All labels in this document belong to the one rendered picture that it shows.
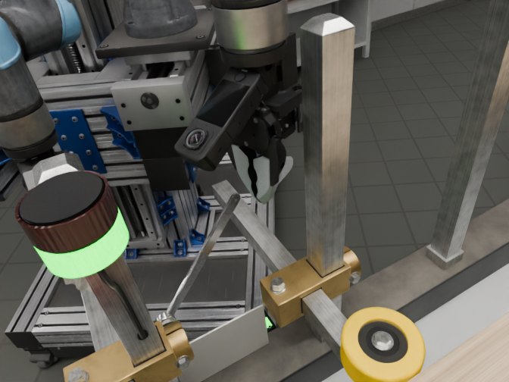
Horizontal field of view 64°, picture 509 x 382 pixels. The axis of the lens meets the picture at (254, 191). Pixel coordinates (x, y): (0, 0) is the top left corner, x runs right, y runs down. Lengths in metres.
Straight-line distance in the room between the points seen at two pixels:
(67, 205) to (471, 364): 0.38
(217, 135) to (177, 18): 0.51
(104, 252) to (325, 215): 0.27
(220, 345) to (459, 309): 0.45
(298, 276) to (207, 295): 0.84
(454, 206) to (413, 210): 1.26
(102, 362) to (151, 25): 0.61
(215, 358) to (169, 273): 0.87
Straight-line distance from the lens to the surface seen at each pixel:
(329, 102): 0.40
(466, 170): 0.66
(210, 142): 0.40
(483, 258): 0.84
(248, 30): 0.41
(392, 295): 0.74
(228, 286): 1.38
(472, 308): 0.86
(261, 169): 0.49
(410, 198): 2.03
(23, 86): 0.59
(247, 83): 0.43
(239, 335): 0.62
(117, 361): 0.51
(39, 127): 0.60
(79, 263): 0.30
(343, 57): 0.39
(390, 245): 1.79
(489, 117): 0.62
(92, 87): 0.96
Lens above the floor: 1.28
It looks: 39 degrees down
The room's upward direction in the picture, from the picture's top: 8 degrees counter-clockwise
